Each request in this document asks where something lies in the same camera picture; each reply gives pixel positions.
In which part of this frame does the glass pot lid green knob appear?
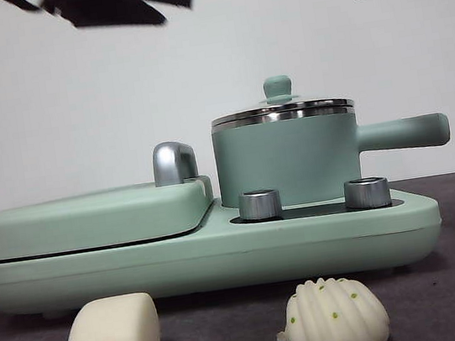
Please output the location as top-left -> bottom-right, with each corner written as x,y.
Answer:
205,66 -> 357,134

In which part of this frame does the pleated bun with green dots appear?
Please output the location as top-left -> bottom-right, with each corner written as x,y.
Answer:
269,268 -> 394,341

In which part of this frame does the green sandwich press lid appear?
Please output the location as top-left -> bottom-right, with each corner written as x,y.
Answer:
0,173 -> 221,262

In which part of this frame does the silver control knob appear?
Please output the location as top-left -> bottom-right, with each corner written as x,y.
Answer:
342,173 -> 395,212
236,186 -> 285,224

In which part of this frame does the green breakfast maker base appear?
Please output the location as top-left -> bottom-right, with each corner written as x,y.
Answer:
0,167 -> 449,328

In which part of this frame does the silver press lid handle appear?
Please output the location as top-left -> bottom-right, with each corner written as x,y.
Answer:
149,138 -> 202,189

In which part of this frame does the green pot with handle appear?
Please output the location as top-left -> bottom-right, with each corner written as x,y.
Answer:
209,95 -> 455,218

